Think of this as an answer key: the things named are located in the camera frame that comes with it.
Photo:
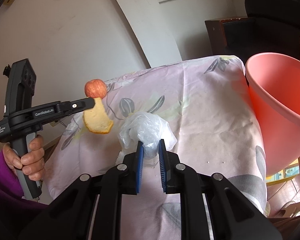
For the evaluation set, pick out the pink plastic bucket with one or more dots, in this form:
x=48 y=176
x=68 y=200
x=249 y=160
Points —
x=274 y=87

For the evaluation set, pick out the pink floral tablecloth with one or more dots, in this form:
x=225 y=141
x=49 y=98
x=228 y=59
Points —
x=207 y=105

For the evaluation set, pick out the black armchair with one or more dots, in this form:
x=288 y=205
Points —
x=282 y=11

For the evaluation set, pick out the red apple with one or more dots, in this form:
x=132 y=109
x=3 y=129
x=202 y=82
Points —
x=95 y=88

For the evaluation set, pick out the orange pomelo peel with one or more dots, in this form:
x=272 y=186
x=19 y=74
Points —
x=96 y=119

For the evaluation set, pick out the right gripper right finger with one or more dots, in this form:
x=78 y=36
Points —
x=168 y=161

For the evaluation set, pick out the person left hand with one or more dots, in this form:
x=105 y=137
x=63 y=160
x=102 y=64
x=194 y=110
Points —
x=32 y=164

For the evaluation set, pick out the purple sleeve left forearm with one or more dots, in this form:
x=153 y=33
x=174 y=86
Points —
x=11 y=195

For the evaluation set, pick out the white plastic bag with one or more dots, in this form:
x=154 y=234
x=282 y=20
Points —
x=146 y=128

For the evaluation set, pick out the brown wooden side cabinet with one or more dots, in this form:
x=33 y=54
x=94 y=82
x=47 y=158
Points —
x=215 y=40

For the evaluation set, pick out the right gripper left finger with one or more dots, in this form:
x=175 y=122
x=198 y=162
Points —
x=133 y=178

